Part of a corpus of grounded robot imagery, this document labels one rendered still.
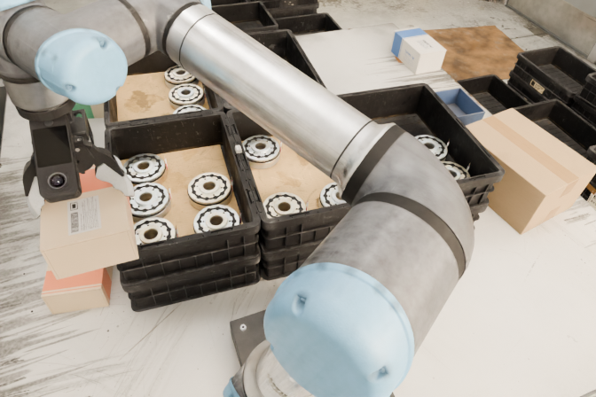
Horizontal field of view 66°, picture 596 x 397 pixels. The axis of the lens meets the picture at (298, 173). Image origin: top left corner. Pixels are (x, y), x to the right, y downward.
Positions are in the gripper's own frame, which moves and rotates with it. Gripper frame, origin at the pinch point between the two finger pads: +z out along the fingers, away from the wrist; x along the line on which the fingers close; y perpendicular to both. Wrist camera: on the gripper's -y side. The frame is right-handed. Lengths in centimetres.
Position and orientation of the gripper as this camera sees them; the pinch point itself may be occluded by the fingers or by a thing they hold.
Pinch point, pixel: (87, 209)
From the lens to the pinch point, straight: 79.3
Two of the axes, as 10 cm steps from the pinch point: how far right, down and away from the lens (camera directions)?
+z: -0.5, 7.2, 7.0
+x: -9.3, 2.1, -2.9
